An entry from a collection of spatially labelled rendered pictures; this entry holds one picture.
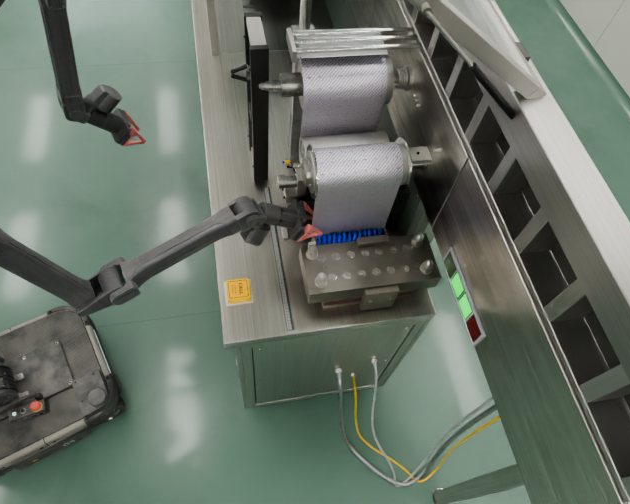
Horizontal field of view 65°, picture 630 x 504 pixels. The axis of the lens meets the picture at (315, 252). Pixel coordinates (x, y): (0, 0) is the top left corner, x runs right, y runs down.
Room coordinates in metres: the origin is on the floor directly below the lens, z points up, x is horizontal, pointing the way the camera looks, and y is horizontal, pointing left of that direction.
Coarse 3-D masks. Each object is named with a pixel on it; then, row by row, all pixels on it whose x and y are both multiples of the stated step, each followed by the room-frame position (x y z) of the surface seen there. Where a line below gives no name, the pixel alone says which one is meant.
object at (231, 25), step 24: (240, 0) 1.77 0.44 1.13; (264, 0) 1.80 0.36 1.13; (288, 0) 1.83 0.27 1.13; (312, 0) 1.86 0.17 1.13; (336, 0) 1.89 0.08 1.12; (240, 24) 1.77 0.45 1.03; (264, 24) 1.80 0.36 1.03; (288, 24) 1.83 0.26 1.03; (336, 24) 1.90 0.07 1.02; (240, 48) 1.77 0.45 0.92
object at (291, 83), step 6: (294, 72) 1.13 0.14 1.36; (300, 72) 1.13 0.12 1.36; (282, 78) 1.09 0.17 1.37; (288, 78) 1.10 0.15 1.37; (294, 78) 1.10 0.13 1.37; (300, 78) 1.10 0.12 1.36; (282, 84) 1.08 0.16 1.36; (288, 84) 1.08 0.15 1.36; (294, 84) 1.09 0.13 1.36; (300, 84) 1.09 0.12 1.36; (282, 90) 1.07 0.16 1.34; (288, 90) 1.07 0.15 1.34; (294, 90) 1.08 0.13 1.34; (300, 90) 1.09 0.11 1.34; (282, 96) 1.07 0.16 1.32; (288, 96) 1.08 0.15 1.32; (294, 96) 1.09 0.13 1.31
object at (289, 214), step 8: (296, 200) 0.85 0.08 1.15; (280, 208) 0.80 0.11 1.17; (288, 208) 0.81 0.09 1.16; (296, 208) 0.82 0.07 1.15; (288, 216) 0.78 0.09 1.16; (296, 216) 0.80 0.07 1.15; (280, 224) 0.76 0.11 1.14; (288, 224) 0.77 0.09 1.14; (296, 224) 0.78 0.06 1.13; (288, 232) 0.77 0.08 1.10; (296, 232) 0.76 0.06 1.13
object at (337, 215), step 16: (320, 208) 0.82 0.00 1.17; (336, 208) 0.84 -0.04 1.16; (352, 208) 0.86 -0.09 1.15; (368, 208) 0.87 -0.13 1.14; (384, 208) 0.89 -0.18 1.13; (320, 224) 0.83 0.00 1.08; (336, 224) 0.84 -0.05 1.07; (352, 224) 0.86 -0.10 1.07; (368, 224) 0.88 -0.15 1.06; (384, 224) 0.89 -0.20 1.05
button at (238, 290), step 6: (228, 282) 0.67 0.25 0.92; (234, 282) 0.67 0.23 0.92; (240, 282) 0.68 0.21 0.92; (246, 282) 0.68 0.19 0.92; (228, 288) 0.65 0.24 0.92; (234, 288) 0.65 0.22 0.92; (240, 288) 0.66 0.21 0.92; (246, 288) 0.66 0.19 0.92; (228, 294) 0.63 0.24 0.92; (234, 294) 0.63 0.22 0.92; (240, 294) 0.64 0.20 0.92; (246, 294) 0.64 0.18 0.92; (228, 300) 0.61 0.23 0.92; (234, 300) 0.61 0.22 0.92; (240, 300) 0.62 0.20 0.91; (246, 300) 0.63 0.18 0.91
